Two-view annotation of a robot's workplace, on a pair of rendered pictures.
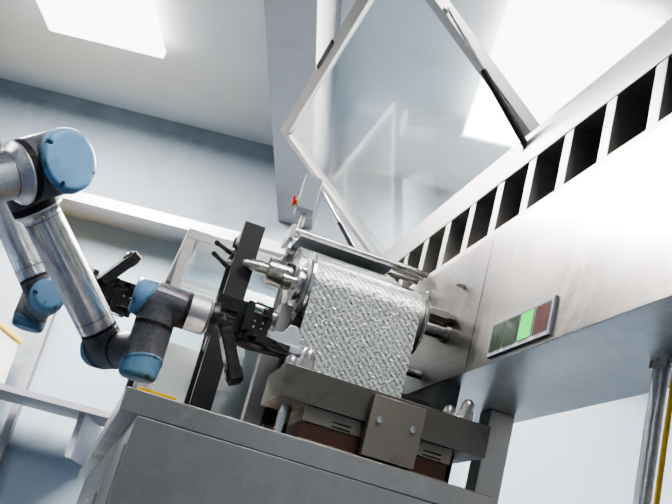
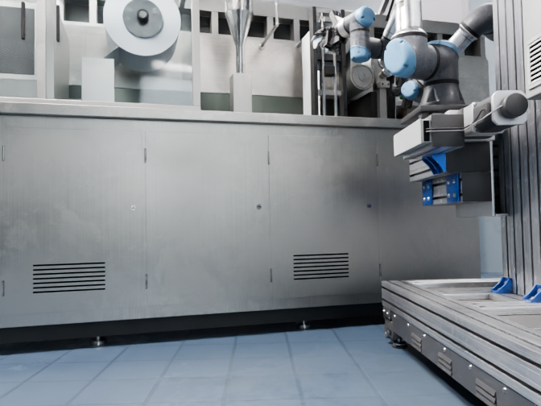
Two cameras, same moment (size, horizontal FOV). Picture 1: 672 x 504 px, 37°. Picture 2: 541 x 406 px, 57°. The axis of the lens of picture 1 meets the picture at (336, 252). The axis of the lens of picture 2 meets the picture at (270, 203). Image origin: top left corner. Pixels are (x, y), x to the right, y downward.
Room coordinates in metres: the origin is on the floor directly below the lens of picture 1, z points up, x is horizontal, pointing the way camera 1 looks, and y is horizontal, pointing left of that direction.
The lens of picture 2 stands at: (2.80, 2.45, 0.45)
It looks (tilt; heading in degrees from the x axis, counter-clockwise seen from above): 2 degrees up; 265
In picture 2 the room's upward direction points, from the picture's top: 1 degrees counter-clockwise
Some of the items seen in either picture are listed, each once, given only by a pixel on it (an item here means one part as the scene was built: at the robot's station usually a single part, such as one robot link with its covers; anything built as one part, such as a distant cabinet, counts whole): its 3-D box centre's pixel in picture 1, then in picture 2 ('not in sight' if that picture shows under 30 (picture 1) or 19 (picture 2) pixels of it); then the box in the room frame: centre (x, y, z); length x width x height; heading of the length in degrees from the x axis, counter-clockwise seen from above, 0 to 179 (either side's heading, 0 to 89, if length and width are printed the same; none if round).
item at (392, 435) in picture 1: (392, 431); not in sight; (1.78, -0.18, 0.97); 0.10 x 0.03 x 0.11; 101
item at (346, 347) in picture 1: (351, 362); (383, 97); (1.97, -0.09, 1.11); 0.23 x 0.01 x 0.18; 101
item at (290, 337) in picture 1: (291, 340); not in sight; (1.93, 0.04, 1.11); 0.09 x 0.03 x 0.06; 100
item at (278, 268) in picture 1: (279, 273); not in sight; (2.25, 0.11, 1.34); 0.06 x 0.06 x 0.06; 11
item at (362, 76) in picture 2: not in sight; (352, 83); (2.15, -0.06, 1.18); 0.26 x 0.12 x 0.12; 101
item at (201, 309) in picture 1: (199, 314); not in sight; (1.92, 0.23, 1.11); 0.08 x 0.05 x 0.08; 11
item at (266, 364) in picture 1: (257, 373); (382, 99); (2.04, 0.09, 1.05); 0.06 x 0.05 x 0.31; 101
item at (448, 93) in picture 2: not in sight; (441, 97); (2.07, 0.83, 0.87); 0.15 x 0.15 x 0.10
